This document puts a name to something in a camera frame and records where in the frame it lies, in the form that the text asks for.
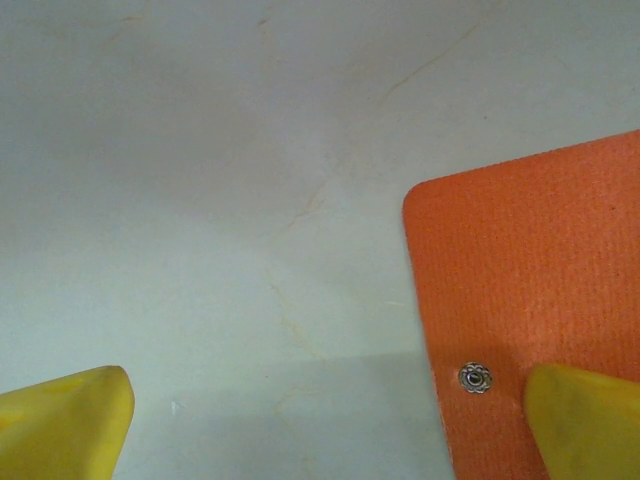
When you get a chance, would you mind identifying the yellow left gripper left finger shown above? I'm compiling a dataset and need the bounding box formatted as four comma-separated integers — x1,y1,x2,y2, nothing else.
0,364,136,480

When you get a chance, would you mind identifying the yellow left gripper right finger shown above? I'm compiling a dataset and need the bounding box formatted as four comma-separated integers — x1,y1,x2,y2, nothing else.
522,362,640,480

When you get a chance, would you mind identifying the orange card holder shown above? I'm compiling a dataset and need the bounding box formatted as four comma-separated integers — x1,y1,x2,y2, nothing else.
402,128,640,480

